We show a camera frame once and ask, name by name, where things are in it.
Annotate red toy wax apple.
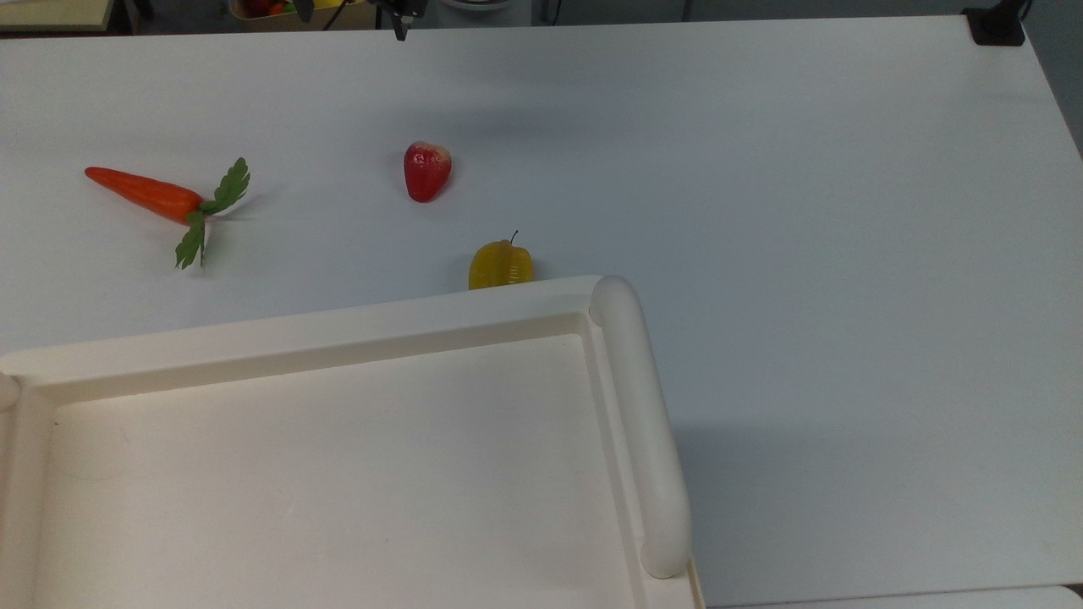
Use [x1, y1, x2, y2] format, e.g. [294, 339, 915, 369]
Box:
[403, 141, 453, 204]

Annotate wooden side table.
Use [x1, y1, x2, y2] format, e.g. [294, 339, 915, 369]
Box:
[0, 0, 116, 34]

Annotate black table clamp mount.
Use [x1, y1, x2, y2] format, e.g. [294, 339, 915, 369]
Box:
[962, 0, 1032, 47]

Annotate cardboard box of toy fruit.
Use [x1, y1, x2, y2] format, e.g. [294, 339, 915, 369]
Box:
[228, 0, 378, 33]

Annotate cream white tray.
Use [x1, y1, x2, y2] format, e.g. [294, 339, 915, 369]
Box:
[0, 274, 706, 609]

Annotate orange toy carrot green leaves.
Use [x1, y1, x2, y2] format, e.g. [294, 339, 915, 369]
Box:
[84, 157, 251, 271]

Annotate yellow toy starfruit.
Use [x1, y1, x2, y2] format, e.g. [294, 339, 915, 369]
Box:
[468, 230, 535, 291]

